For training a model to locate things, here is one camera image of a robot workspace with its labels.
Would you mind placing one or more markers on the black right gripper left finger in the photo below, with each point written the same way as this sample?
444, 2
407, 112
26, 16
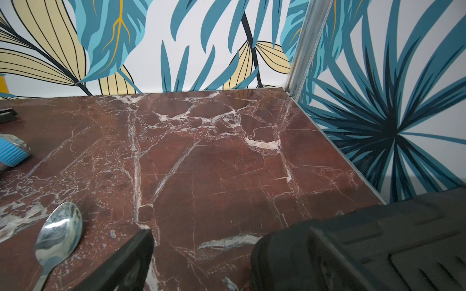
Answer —
126, 269

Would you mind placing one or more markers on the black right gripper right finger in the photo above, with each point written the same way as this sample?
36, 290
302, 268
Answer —
334, 269

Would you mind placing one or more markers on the spoon with black-white handle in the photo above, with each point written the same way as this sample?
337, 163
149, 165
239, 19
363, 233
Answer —
57, 239

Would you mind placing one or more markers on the yellow black pliers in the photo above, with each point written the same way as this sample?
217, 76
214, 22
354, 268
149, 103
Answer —
7, 115

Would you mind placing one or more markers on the blue plastic tap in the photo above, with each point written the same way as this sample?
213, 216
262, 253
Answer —
13, 151

